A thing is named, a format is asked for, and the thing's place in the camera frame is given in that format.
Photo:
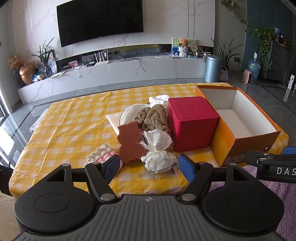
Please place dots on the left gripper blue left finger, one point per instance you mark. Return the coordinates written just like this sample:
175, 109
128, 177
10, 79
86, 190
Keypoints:
99, 176

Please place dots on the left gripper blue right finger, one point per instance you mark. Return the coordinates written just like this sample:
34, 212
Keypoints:
197, 175

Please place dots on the pink white knitted cloth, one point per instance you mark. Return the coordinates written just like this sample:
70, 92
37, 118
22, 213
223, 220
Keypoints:
101, 154

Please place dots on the white plastic bag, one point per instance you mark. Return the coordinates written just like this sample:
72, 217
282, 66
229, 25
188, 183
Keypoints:
157, 158

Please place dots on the brown bear-shaped sponge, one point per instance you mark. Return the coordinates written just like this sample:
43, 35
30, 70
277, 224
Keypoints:
130, 149

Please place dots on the cream cloth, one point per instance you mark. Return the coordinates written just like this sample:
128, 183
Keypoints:
114, 119

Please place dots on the white round pad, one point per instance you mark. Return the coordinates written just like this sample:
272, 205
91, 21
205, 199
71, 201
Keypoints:
130, 112

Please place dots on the brown plush towel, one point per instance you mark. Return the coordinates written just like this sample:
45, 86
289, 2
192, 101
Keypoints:
149, 119

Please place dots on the purple fluffy blanket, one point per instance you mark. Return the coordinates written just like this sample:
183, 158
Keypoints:
285, 191

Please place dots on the red cube box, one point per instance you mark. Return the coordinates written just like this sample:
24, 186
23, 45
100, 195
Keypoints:
192, 121

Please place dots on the orange cardboard box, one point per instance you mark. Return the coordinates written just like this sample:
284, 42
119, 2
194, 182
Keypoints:
243, 124

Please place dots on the pink small heater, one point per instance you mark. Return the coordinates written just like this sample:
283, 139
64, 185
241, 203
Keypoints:
247, 76

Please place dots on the white marble tv console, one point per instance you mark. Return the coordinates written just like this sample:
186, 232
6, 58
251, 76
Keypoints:
115, 72

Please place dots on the blue water bottle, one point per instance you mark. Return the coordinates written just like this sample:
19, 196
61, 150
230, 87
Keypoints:
254, 67

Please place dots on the grey metal trash can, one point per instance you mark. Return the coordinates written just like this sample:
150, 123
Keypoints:
213, 68

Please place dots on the white wifi router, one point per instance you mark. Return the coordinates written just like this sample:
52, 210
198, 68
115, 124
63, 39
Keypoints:
101, 57

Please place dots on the potted floor plant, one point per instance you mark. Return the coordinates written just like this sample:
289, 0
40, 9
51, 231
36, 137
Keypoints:
226, 54

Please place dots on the teddy bear toy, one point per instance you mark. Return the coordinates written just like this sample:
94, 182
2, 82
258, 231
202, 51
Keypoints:
183, 48

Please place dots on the golden round vase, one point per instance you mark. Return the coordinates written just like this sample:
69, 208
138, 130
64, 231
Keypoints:
26, 72

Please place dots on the green plant in glass vase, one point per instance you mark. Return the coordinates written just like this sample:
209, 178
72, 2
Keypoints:
44, 55

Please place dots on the hanging green vine plant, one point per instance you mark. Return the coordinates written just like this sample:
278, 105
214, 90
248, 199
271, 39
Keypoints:
265, 35

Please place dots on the dried flower bouquet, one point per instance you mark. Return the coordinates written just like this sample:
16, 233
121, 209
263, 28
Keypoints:
15, 62

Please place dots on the black wall television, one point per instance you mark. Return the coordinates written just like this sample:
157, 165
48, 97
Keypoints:
80, 21

